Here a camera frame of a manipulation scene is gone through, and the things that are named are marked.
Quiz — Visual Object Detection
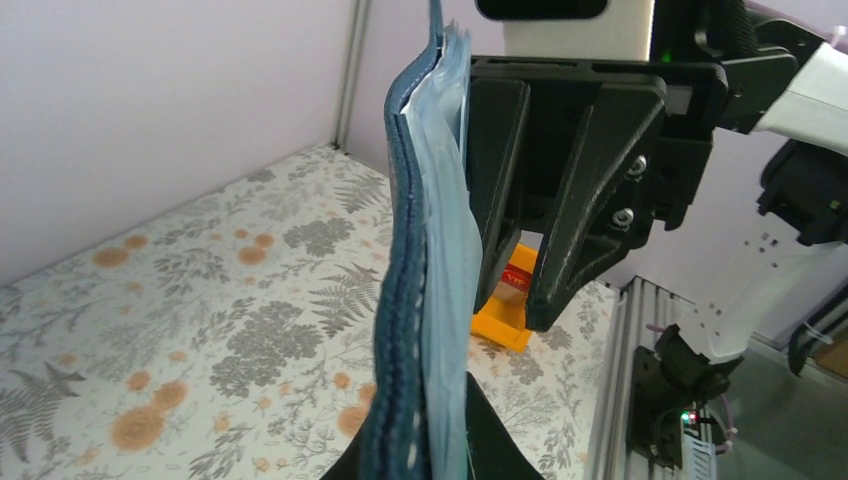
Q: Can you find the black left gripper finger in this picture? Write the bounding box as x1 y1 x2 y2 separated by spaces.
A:
465 372 542 480

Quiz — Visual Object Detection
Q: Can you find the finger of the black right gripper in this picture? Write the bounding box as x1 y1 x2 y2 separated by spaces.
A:
525 76 666 333
467 78 531 313

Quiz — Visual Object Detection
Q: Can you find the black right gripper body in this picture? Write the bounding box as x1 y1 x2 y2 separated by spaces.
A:
468 56 727 259

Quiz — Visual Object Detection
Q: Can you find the blue leather card holder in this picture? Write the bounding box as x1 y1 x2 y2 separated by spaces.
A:
358 1 482 479

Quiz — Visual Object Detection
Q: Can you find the red credit card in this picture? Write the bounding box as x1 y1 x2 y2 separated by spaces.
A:
495 263 532 302

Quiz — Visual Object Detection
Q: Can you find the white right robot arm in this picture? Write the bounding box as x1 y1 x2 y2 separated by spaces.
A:
468 1 847 389

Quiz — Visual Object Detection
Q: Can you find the yellow plastic bin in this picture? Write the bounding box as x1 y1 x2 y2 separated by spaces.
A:
471 243 538 353

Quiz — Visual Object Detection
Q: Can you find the floral table cloth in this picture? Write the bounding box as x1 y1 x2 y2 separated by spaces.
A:
0 144 621 480

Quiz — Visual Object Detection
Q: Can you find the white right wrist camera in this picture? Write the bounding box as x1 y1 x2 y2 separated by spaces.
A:
475 0 655 61

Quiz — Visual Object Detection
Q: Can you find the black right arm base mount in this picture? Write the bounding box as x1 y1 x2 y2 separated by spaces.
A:
626 325 743 470

